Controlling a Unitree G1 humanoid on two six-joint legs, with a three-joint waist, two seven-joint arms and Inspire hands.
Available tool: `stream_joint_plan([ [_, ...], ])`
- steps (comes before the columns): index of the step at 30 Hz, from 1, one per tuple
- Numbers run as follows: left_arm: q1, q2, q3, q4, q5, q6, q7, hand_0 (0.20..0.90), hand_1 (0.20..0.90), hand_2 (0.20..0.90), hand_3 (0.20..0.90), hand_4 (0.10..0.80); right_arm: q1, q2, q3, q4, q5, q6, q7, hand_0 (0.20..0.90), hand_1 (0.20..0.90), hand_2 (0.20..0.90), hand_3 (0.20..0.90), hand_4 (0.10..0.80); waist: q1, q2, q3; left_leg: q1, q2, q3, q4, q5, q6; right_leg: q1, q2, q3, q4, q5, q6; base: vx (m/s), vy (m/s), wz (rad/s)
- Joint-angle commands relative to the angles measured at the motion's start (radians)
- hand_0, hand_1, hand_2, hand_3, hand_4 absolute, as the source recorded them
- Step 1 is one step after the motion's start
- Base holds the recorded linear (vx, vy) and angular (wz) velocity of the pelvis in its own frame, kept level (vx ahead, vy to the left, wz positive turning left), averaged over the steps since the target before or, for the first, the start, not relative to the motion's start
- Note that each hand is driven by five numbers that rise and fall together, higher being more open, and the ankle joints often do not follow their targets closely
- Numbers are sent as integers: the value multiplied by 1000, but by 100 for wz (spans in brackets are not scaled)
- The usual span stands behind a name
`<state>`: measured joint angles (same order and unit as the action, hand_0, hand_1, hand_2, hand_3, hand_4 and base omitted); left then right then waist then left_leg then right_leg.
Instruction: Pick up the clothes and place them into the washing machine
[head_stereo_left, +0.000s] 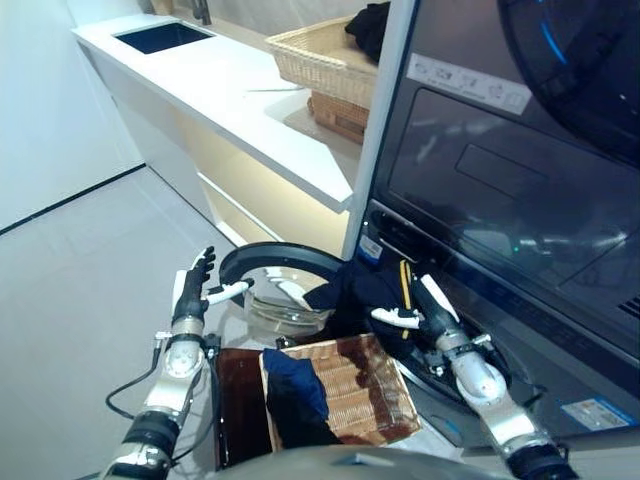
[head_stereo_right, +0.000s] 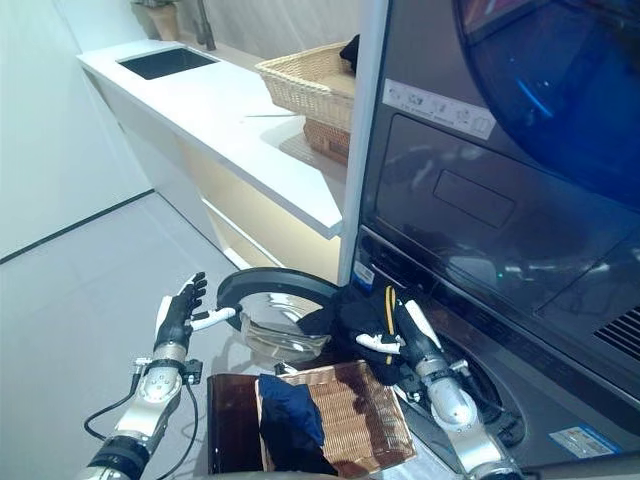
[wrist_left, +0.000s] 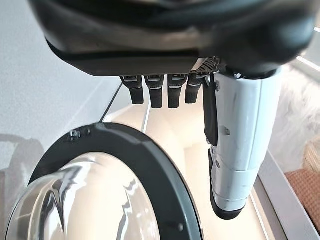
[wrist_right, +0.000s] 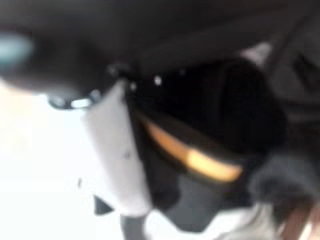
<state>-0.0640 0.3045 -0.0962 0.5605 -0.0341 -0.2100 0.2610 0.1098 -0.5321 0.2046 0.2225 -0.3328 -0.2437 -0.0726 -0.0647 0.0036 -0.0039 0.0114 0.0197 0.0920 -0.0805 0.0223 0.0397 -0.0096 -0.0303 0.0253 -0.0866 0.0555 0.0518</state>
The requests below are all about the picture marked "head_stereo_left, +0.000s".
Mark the blue barcode sticker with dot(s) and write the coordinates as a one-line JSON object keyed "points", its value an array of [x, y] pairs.
{"points": [[370, 246]]}

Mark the white counter cabinet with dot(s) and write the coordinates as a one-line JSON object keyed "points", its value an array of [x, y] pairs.
{"points": [[210, 85]]}

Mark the dark brown tray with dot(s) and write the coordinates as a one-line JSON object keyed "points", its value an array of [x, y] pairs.
{"points": [[240, 410]]}

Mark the robot right arm silver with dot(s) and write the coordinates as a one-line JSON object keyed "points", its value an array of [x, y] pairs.
{"points": [[490, 395]]}

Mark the robot left hand black white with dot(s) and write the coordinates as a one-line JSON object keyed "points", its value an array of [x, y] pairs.
{"points": [[190, 295]]}

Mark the navy blue garment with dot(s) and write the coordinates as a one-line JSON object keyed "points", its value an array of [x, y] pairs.
{"points": [[295, 395]]}

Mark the white pictogram sticker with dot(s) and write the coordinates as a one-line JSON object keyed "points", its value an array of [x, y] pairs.
{"points": [[467, 82]]}

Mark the black garment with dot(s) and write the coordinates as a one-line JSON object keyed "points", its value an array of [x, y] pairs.
{"points": [[370, 290]]}

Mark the black cloth in light basket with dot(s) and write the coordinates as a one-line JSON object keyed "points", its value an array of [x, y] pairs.
{"points": [[370, 30]]}

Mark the thin white stick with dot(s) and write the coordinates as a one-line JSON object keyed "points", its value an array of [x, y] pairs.
{"points": [[272, 90]]}

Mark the round glass washing machine door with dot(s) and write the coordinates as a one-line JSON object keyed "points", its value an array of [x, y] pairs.
{"points": [[280, 250]]}

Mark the black inset sink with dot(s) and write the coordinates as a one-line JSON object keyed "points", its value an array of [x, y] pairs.
{"points": [[162, 37]]}

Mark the robot grey torso and legs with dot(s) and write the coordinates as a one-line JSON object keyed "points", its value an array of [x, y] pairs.
{"points": [[350, 465]]}

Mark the light wicker basket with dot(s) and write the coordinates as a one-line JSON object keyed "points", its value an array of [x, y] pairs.
{"points": [[310, 65]]}

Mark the dark tall faucet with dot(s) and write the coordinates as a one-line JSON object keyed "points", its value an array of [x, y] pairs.
{"points": [[202, 11]]}

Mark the robot left arm silver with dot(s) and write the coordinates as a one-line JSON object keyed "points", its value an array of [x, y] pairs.
{"points": [[170, 380]]}

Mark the brown wicker laundry basket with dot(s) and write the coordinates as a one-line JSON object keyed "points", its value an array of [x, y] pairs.
{"points": [[365, 390]]}

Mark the blue white energy label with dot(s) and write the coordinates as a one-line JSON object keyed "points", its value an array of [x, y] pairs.
{"points": [[597, 412]]}

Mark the small brown wicker basket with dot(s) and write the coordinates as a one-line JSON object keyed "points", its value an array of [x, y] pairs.
{"points": [[335, 117]]}

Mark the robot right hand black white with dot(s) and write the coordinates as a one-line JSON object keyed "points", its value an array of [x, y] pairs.
{"points": [[437, 315]]}

